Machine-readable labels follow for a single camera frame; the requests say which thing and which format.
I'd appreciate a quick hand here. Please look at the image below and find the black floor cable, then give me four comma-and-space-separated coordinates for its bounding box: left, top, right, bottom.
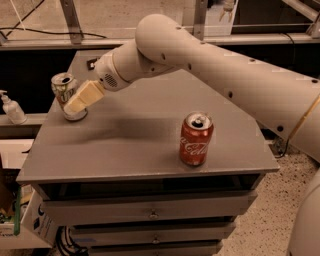
0, 27, 108, 40

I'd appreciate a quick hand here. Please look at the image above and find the red coca-cola can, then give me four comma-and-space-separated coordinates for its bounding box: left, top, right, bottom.
179, 111, 214, 166

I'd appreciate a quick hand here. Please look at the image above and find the horizontal metal rail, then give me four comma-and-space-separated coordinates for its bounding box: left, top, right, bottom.
0, 33, 320, 51

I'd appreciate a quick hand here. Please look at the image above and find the bottom grey drawer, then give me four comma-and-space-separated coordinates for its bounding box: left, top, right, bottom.
89, 240, 222, 256

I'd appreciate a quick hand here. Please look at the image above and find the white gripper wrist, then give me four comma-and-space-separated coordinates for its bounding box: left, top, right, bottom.
63, 51, 129, 115

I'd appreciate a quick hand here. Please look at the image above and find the metal frame post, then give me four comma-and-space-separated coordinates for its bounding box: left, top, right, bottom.
60, 0, 83, 44
193, 0, 208, 40

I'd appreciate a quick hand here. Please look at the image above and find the left metal frame post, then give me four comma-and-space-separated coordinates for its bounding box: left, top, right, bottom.
60, 0, 83, 44

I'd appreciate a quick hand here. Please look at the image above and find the green white 7up can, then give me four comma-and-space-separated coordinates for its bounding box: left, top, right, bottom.
51, 72, 87, 121

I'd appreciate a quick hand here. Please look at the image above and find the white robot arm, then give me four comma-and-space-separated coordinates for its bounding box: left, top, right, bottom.
63, 14, 320, 162

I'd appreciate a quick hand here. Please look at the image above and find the top grey drawer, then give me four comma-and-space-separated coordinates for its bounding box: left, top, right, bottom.
41, 191, 257, 226

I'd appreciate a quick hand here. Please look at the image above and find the grey drawer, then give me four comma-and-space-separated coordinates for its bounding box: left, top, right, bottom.
89, 240, 222, 256
41, 191, 257, 226
71, 222, 235, 247

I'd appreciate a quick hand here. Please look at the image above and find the middle grey drawer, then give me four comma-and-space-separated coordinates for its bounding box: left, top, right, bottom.
71, 222, 235, 247

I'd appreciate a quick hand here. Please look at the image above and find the black rectangular remote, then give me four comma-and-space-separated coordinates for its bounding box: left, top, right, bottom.
87, 58, 98, 70

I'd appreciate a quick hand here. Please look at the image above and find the grey drawer cabinet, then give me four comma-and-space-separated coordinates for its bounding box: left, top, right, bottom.
15, 49, 280, 256

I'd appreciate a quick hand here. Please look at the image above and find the white pump sanitizer bottle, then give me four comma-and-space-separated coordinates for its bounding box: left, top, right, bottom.
0, 90, 27, 125

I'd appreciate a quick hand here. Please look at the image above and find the white cardboard box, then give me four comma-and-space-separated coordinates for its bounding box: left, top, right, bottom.
0, 185, 57, 250

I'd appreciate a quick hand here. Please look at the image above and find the right metal frame post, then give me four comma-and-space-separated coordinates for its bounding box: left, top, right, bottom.
193, 0, 208, 40

